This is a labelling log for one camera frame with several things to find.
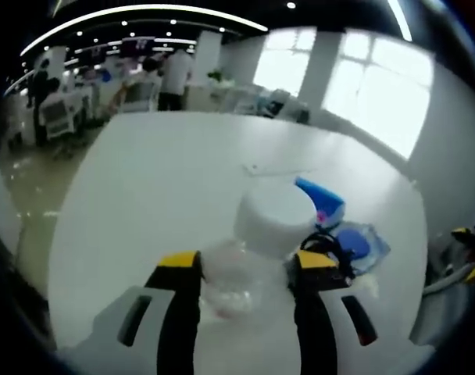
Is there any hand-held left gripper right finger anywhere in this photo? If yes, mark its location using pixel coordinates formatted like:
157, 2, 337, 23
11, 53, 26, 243
286, 249, 414, 375

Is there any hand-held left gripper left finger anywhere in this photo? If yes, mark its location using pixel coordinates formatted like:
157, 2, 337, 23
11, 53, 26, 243
89, 249, 204, 375

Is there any clear plastic bottle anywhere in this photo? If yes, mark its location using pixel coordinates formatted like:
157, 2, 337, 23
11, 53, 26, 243
200, 237, 297, 320

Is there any blue cloth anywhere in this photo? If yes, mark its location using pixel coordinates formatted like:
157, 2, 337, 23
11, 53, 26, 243
330, 222, 391, 277

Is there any white paper cup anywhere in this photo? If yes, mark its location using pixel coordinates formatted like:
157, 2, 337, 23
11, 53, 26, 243
234, 182, 317, 259

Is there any blue tissue packet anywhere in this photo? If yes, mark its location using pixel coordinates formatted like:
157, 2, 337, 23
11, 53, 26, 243
294, 176, 347, 230

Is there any clear plastic ruler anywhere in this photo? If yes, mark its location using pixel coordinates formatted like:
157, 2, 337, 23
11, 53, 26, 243
243, 162, 320, 177

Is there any white table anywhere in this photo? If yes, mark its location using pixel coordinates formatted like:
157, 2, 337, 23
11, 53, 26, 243
48, 111, 430, 375

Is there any white office chair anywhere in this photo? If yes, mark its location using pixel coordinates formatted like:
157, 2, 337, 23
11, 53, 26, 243
37, 97, 77, 140

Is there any curved ceiling light strip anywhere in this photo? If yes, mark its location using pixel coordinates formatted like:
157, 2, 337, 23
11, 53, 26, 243
20, 4, 269, 58

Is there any dark wall screen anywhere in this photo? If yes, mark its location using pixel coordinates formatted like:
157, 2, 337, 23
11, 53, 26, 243
122, 37, 156, 52

